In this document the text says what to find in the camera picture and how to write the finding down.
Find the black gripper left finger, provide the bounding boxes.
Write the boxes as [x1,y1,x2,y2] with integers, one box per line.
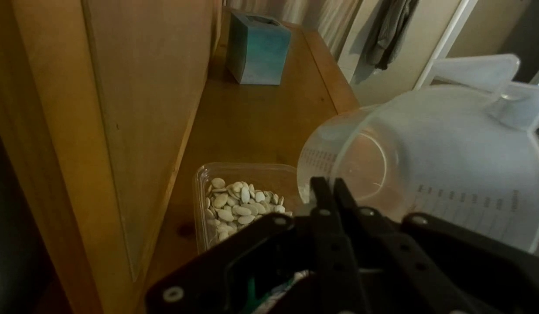
[145,174,365,314]

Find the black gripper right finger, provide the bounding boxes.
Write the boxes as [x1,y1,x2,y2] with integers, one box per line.
[332,175,539,314]

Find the translucent plastic measuring jug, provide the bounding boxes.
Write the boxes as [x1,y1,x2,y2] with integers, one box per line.
[295,51,539,254]

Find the white pumpkin seeds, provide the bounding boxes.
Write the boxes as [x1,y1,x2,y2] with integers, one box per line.
[205,175,290,243]

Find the clear plastic tray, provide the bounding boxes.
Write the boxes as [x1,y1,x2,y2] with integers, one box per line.
[193,160,311,257]

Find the large wooden board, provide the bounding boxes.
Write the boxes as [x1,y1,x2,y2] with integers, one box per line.
[0,0,226,314]

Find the teal tissue box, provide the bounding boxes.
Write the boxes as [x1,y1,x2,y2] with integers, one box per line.
[227,8,295,86]

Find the hanging grey garment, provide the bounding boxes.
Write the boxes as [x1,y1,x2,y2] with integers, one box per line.
[349,0,423,86]

